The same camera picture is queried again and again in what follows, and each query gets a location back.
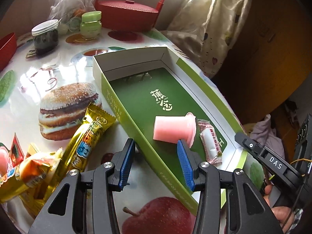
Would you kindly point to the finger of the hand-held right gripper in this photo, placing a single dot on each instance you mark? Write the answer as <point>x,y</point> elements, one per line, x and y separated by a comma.
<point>248,144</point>

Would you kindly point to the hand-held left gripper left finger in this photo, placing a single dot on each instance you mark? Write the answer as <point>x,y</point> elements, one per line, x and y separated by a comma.
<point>126,165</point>

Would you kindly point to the green cardboard box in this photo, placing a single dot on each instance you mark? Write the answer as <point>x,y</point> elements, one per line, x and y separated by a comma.
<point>136,95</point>

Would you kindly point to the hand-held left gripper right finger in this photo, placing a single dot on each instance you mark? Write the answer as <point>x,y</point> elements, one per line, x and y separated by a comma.
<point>183,165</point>

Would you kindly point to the white pink candy packet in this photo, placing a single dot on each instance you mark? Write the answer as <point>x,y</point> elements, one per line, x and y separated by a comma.
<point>209,146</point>

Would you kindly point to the gold snack packet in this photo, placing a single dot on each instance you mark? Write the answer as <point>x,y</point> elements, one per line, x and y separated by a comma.
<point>36,199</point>
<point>33,173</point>
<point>32,149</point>

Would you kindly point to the person's right hand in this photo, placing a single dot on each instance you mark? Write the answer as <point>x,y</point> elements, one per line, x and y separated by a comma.
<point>280,214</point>

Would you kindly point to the red bowl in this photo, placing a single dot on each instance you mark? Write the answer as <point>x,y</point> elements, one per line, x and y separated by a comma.
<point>7,51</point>

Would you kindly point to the purple cloth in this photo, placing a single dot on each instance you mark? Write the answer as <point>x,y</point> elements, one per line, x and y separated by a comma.
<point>264,132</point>

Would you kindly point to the cream patterned curtain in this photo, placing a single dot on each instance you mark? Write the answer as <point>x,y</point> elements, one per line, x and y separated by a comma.
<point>212,22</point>

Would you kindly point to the printed food tablecloth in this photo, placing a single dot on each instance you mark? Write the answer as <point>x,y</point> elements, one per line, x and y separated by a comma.
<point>29,85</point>

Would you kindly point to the long gold snack bar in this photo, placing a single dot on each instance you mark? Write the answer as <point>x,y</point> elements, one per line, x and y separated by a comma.
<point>82,146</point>

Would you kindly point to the pink jelly cup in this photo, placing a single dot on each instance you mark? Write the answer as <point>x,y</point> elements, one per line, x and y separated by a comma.
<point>3,162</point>
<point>168,129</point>

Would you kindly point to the dark jar with white lid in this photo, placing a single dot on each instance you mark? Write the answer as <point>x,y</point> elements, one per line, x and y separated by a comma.
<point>45,39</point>

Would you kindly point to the green jar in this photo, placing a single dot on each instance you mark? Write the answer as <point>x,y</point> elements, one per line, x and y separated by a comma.
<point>90,25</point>

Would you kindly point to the brown wooden cabinet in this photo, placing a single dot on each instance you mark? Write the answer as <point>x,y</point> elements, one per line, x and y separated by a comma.
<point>280,41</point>

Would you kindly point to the red snack packet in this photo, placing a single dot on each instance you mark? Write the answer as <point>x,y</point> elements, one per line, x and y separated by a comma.
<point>15,150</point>

